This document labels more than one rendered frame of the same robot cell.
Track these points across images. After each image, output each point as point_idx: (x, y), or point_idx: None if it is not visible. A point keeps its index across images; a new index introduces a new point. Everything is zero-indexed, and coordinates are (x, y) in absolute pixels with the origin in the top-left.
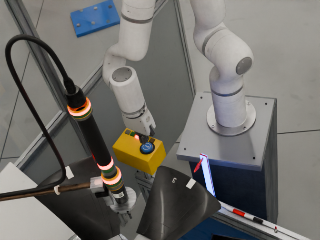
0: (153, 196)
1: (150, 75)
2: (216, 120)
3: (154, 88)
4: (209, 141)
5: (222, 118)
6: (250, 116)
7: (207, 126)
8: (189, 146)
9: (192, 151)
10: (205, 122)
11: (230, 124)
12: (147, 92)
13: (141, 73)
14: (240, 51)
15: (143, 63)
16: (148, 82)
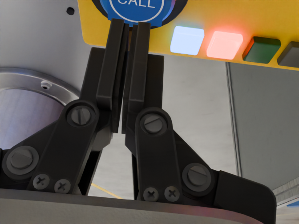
0: None
1: (274, 98)
2: (46, 99)
3: (268, 74)
4: (25, 49)
5: (13, 114)
6: None
7: (65, 80)
8: (64, 21)
9: (40, 7)
10: (78, 86)
11: (1, 100)
12: (278, 70)
13: (288, 107)
14: None
15: (285, 124)
16: (277, 87)
